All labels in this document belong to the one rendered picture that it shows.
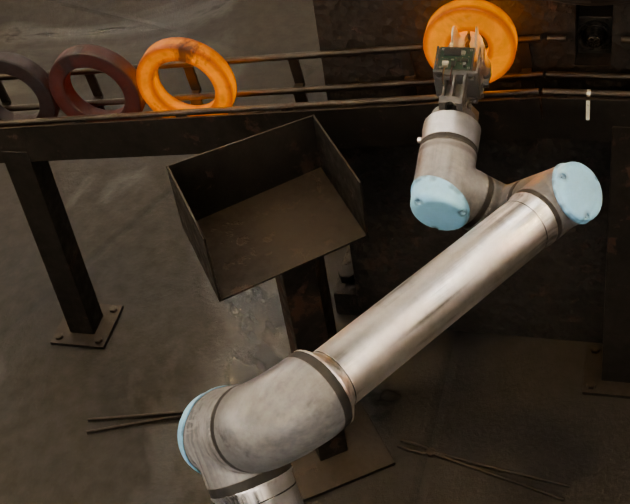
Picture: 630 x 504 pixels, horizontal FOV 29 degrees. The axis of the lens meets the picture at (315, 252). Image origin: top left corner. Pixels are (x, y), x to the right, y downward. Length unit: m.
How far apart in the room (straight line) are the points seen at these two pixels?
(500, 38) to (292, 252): 0.49
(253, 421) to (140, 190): 1.71
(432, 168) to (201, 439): 0.55
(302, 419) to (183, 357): 1.22
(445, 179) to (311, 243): 0.28
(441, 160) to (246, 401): 0.53
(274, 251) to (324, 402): 0.55
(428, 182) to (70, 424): 1.12
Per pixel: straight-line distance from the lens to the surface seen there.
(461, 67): 1.96
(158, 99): 2.31
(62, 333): 2.85
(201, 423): 1.61
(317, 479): 2.44
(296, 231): 2.04
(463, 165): 1.87
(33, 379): 2.79
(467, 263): 1.67
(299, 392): 1.51
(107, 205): 3.15
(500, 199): 1.88
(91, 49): 2.31
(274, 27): 3.67
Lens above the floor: 1.95
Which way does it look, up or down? 43 degrees down
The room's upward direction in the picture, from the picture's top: 10 degrees counter-clockwise
